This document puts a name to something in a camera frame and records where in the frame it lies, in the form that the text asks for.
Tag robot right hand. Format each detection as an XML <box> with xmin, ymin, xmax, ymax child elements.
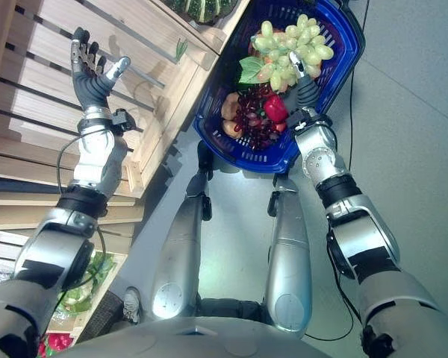
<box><xmin>288</xmin><ymin>51</ymin><xmax>319</xmax><ymax>110</ymax></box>

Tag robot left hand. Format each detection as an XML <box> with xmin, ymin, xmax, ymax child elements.
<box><xmin>70</xmin><ymin>28</ymin><xmax>131</xmax><ymax>112</ymax></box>

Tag blue plastic shopping basket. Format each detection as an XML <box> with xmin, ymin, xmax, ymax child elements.
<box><xmin>192</xmin><ymin>0</ymin><xmax>367</xmax><ymax>175</ymax></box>

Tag green grape bunch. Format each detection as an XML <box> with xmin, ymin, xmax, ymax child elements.
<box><xmin>250</xmin><ymin>13</ymin><xmax>335</xmax><ymax>94</ymax></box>

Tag red bell pepper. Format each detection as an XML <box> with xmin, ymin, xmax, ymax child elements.
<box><xmin>263</xmin><ymin>93</ymin><xmax>289</xmax><ymax>125</ymax></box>

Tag wooden crate shelf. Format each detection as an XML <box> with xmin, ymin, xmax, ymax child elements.
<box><xmin>0</xmin><ymin>0</ymin><xmax>252</xmax><ymax>232</ymax></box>

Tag green leaf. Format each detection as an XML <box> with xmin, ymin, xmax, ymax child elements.
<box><xmin>238</xmin><ymin>55</ymin><xmax>266</xmax><ymax>85</ymax></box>

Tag dark red grape bunch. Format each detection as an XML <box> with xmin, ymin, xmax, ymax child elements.
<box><xmin>232</xmin><ymin>83</ymin><xmax>285</xmax><ymax>151</ymax></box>

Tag brown potato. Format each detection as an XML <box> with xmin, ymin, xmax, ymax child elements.
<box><xmin>220</xmin><ymin>92</ymin><xmax>242</xmax><ymax>121</ymax></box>
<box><xmin>222</xmin><ymin>119</ymin><xmax>244</xmax><ymax>139</ymax></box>

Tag green striped pumpkin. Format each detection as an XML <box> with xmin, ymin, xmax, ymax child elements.
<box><xmin>160</xmin><ymin>0</ymin><xmax>240</xmax><ymax>25</ymax></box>

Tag robot right leg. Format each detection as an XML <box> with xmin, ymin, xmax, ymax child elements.
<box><xmin>263</xmin><ymin>174</ymin><xmax>314</xmax><ymax>333</ymax></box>

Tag green lettuce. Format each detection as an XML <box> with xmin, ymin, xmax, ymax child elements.
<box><xmin>57</xmin><ymin>250</ymin><xmax>117</xmax><ymax>315</ymax></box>

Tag wooden crate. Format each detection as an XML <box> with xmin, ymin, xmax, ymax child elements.
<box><xmin>0</xmin><ymin>230</ymin><xmax>136</xmax><ymax>358</ymax></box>

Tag person's shoe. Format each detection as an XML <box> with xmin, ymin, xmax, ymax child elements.
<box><xmin>122</xmin><ymin>286</ymin><xmax>142</xmax><ymax>325</ymax></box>

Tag red peppers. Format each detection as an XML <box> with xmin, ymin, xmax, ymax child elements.
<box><xmin>37</xmin><ymin>331</ymin><xmax>75</xmax><ymax>358</ymax></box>

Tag robot silver torso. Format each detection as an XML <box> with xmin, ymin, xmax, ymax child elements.
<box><xmin>62</xmin><ymin>315</ymin><xmax>334</xmax><ymax>358</ymax></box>

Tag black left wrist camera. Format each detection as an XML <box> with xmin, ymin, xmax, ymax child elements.
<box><xmin>110</xmin><ymin>107</ymin><xmax>144</xmax><ymax>136</ymax></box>

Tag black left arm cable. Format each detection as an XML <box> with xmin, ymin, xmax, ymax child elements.
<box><xmin>55</xmin><ymin>134</ymin><xmax>108</xmax><ymax>299</ymax></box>

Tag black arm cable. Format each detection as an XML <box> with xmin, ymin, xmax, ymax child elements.
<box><xmin>55</xmin><ymin>134</ymin><xmax>108</xmax><ymax>299</ymax></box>
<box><xmin>326</xmin><ymin>230</ymin><xmax>364</xmax><ymax>326</ymax></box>

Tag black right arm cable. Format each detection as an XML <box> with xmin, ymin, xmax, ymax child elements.
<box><xmin>326</xmin><ymin>230</ymin><xmax>364</xmax><ymax>326</ymax></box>

